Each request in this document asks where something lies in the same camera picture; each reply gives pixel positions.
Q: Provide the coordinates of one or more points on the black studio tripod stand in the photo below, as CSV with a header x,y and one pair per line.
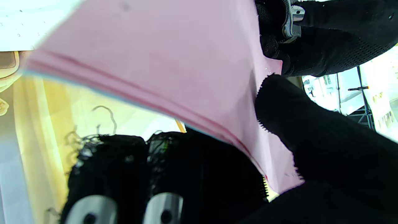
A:
x,y
363,99

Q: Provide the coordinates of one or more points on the floor lamp with tripod legs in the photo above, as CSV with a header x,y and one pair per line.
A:
x,y
180,126

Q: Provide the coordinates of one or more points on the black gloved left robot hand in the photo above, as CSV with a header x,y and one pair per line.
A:
x,y
335,37

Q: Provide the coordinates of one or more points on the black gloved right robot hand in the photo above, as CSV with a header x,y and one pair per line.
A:
x,y
342,174

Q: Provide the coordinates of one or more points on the pink paper document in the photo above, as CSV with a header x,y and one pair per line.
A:
x,y
161,49

